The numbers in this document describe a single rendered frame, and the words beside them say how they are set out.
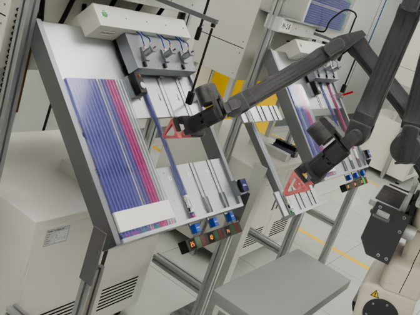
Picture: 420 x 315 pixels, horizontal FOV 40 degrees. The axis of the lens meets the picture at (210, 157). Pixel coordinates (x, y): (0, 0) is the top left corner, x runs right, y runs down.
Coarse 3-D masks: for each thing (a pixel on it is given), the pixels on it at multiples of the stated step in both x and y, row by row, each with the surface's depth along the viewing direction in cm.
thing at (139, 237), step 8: (224, 208) 204; (232, 208) 208; (200, 216) 191; (208, 216) 195; (176, 224) 180; (184, 224) 187; (144, 232) 168; (152, 232) 170; (160, 232) 179; (120, 240) 160; (128, 240) 161; (136, 240) 170; (112, 248) 164
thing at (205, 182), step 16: (208, 160) 212; (160, 176) 187; (192, 176) 200; (208, 176) 208; (224, 176) 216; (176, 192) 190; (192, 192) 197; (208, 192) 204; (224, 192) 212; (176, 208) 187; (208, 208) 200
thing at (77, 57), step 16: (48, 32) 172; (64, 32) 178; (80, 32) 184; (64, 48) 175; (80, 48) 181; (96, 48) 187; (112, 48) 194; (64, 64) 172; (80, 64) 178; (96, 64) 184; (112, 64) 190; (144, 80) 200; (160, 80) 208; (176, 80) 216; (160, 96) 204; (176, 96) 212; (144, 112) 193; (160, 112) 200; (176, 112) 208; (192, 112) 216
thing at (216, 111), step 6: (210, 102) 180; (216, 102) 181; (210, 108) 180; (216, 108) 180; (204, 114) 181; (210, 114) 179; (216, 114) 179; (222, 114) 180; (204, 120) 181; (210, 120) 180; (216, 120) 180
